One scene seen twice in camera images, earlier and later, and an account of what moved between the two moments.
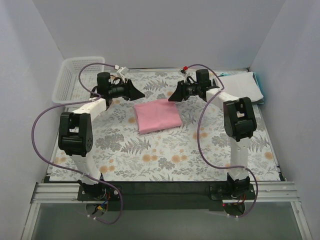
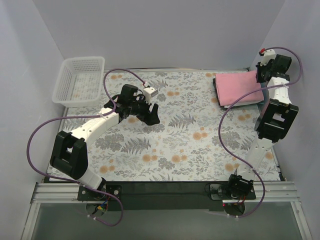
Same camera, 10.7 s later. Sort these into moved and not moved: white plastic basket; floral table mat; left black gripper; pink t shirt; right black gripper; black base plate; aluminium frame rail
Moved: right black gripper; pink t shirt; left black gripper
Not moved: white plastic basket; floral table mat; black base plate; aluminium frame rail
